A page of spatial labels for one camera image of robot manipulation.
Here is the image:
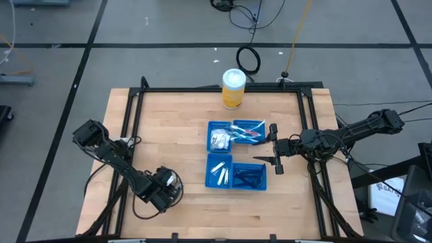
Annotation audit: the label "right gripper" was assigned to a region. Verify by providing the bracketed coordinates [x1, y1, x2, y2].
[252, 123, 304, 175]

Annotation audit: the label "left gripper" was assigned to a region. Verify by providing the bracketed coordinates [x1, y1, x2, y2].
[144, 166, 184, 213]

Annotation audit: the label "green white toothbrush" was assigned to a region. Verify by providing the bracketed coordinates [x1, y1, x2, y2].
[232, 132, 259, 143]

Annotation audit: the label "blue white toothbrush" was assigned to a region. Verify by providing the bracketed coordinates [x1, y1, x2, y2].
[230, 119, 266, 133]

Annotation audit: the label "dark blue comb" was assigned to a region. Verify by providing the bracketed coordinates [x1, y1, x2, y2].
[234, 167, 264, 183]
[236, 175, 263, 189]

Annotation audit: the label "bagged white cotton balls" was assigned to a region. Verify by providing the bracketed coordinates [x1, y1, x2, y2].
[209, 132, 221, 150]
[215, 130, 231, 152]

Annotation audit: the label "blue slotted plastic basket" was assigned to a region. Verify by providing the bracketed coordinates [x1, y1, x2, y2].
[232, 162, 268, 192]
[207, 120, 233, 153]
[205, 153, 234, 189]
[232, 119, 267, 145]

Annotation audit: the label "yellow disinfecting wipes canister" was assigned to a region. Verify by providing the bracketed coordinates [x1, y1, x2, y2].
[221, 68, 247, 111]

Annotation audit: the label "white printed box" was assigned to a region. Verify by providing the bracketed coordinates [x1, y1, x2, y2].
[367, 175, 406, 217]

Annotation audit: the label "black bin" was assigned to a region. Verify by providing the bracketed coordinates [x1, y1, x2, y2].
[391, 165, 432, 243]

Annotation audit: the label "grey floor base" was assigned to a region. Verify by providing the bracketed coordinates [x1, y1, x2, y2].
[0, 74, 35, 87]

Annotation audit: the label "black cable coil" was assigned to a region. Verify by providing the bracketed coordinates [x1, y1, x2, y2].
[235, 45, 262, 76]

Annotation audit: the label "black aluminium table frame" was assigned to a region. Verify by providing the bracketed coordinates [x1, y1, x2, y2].
[80, 76, 364, 243]

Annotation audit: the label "black floor cable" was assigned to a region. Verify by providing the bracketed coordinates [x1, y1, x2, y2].
[332, 100, 432, 123]

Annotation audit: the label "yellow hanging cord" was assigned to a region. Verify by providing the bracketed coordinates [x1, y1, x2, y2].
[285, 0, 313, 77]

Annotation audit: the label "white floor cable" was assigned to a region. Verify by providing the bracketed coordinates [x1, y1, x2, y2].
[0, 0, 18, 67]

